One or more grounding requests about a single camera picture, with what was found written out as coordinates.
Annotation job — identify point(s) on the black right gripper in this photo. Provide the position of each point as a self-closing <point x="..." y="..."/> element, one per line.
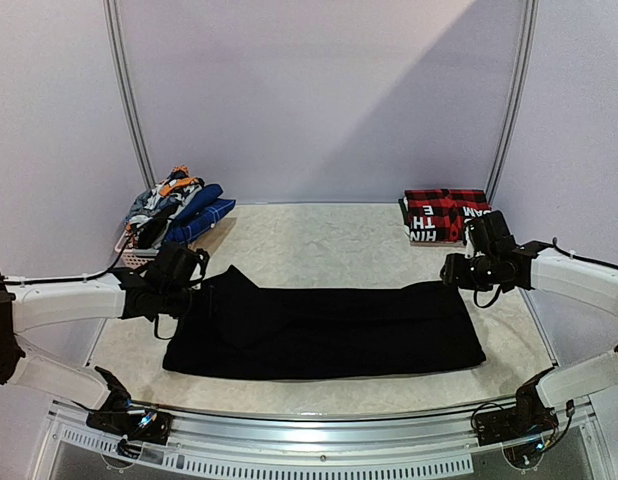
<point x="452" y="272"/>

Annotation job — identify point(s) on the black t-shirt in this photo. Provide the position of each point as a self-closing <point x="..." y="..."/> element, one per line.
<point x="236" y="329"/>

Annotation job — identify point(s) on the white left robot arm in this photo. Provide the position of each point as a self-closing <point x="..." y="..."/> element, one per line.
<point x="163" y="286"/>

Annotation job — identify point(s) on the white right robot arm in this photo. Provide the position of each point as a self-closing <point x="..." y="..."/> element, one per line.
<point x="494" y="260"/>

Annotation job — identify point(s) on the camouflage orange garment pile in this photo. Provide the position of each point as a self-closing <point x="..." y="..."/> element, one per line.
<point x="153" y="211"/>

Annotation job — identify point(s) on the red black plaid shirt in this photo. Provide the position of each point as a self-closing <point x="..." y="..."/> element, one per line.
<point x="439" y="215"/>

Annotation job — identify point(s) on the blue plaid garment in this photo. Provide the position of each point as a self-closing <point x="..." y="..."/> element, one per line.
<point x="200" y="215"/>

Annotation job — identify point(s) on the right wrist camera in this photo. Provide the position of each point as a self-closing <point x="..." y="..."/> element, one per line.
<point x="471" y="246"/>

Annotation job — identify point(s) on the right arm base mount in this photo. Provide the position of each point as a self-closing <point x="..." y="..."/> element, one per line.
<point x="492" y="423"/>

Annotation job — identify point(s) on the right aluminium frame post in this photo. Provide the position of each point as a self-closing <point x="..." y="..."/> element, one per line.
<point x="519" y="75"/>

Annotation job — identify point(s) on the aluminium frame post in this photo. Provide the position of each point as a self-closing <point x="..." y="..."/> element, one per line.
<point x="519" y="75"/>
<point x="115" y="34"/>

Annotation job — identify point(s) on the aluminium front rail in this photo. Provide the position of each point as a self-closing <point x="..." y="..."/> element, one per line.
<point x="434" y="444"/>

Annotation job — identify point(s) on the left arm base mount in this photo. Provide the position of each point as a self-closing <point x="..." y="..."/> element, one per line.
<point x="135" y="423"/>

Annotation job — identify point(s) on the left aluminium frame post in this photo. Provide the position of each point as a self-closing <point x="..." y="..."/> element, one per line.
<point x="115" y="34"/>

